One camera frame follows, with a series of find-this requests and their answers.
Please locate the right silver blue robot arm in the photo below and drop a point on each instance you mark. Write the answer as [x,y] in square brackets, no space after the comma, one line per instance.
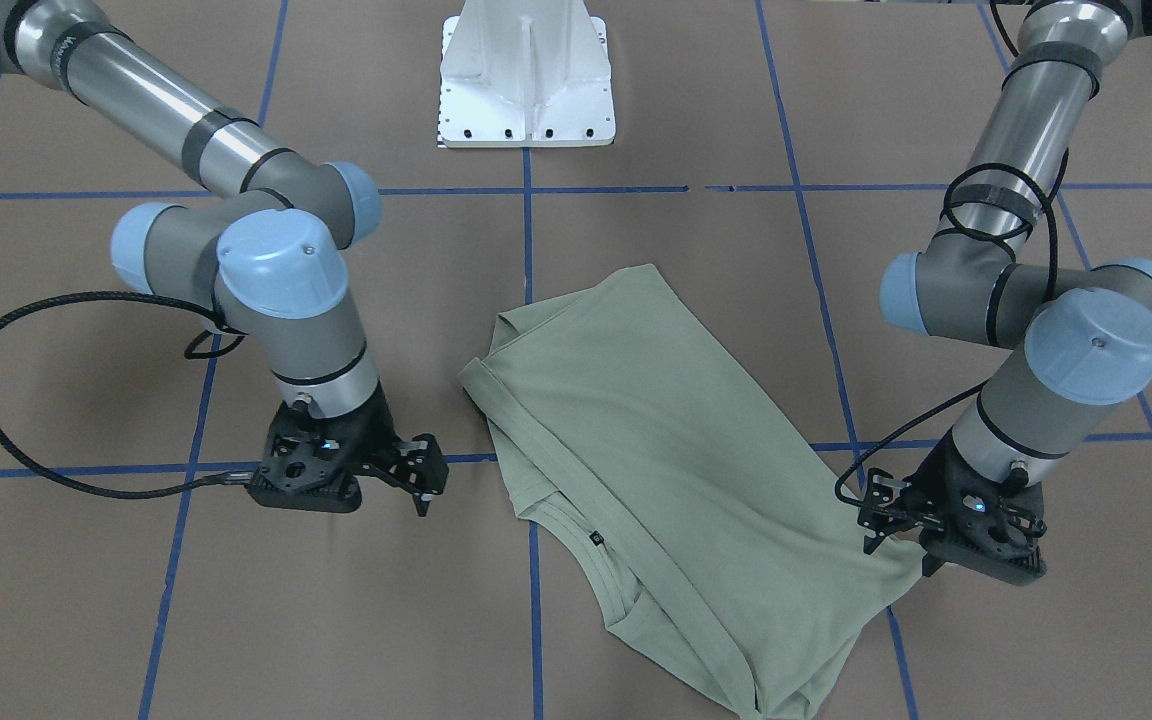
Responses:
[265,263]

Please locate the white mast base plate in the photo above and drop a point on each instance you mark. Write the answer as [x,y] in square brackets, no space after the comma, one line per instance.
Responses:
[525,75]

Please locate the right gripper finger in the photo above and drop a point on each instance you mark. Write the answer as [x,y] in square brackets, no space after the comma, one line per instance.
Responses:
[423,450]
[417,480]

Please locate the brown paper table cover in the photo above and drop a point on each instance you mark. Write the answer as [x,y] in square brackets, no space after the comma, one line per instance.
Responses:
[771,158]

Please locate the olive green long-sleeve shirt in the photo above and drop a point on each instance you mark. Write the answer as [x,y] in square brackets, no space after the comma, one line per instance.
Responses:
[707,527]

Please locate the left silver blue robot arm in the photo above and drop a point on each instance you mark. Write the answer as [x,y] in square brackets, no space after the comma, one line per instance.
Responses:
[1078,342]

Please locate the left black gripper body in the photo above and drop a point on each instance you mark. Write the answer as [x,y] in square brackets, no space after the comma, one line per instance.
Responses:
[937,482]

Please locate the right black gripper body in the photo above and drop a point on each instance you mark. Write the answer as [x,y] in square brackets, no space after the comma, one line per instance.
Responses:
[377,436]

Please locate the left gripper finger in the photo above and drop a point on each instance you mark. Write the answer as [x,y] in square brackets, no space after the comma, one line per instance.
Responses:
[889,504]
[882,527]

